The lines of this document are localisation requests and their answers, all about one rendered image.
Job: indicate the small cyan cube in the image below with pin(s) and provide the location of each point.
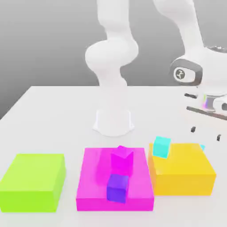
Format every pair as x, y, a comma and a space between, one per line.
161, 147
202, 147

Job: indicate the large lime green box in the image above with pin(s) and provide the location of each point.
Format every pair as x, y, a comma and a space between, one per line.
30, 177

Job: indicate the large magenta box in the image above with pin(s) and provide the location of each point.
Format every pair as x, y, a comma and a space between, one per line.
94, 177

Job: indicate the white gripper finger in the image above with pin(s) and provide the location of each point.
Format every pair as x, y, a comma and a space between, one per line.
218, 137
193, 129

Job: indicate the small magenta cube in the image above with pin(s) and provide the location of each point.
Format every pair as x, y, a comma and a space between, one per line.
122, 163

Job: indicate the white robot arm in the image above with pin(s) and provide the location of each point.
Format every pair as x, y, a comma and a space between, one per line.
110, 58

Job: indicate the small purple cube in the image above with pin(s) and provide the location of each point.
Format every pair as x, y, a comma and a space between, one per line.
117, 189

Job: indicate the large orange box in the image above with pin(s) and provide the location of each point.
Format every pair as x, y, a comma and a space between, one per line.
184, 173

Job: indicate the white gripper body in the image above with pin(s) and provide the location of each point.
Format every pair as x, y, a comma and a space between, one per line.
209, 116

